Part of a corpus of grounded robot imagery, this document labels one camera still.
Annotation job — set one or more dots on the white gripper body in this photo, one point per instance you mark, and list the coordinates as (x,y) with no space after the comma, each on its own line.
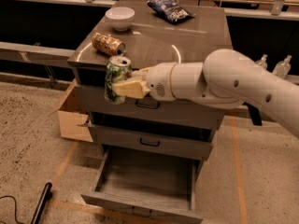
(159,80)

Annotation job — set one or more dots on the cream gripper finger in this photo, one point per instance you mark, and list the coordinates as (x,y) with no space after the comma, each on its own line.
(132,88)
(141,73)

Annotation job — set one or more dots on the green soda can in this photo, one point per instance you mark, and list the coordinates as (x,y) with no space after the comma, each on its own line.
(118,69)

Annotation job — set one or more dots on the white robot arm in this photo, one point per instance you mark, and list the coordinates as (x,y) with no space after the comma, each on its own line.
(226,79)

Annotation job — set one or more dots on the grey top drawer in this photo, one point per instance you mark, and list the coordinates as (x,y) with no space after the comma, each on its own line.
(91,99)

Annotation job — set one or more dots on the orange patterned soda can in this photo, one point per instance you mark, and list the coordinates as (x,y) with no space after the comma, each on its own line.
(108,44)

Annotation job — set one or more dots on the grey middle drawer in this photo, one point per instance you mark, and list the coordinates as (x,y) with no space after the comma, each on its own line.
(178,147)

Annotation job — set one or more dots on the grey open bottom drawer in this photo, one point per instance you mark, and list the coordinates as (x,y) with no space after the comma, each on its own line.
(145,184)

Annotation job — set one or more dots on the white ceramic bowl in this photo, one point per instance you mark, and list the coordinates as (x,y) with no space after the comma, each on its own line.
(120,18)

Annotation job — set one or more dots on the blue chip bag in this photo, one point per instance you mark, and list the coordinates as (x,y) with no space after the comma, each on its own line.
(170,10)

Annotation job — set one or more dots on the cardboard box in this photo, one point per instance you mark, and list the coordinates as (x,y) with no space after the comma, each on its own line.
(73,122)

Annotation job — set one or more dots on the clear pump bottle left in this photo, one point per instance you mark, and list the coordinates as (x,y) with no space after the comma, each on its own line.
(262,62)

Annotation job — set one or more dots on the black rod on floor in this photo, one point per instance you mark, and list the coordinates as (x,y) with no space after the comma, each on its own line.
(44,197)

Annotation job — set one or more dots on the grey metal rail shelf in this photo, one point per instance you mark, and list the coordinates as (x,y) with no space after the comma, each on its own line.
(35,61)

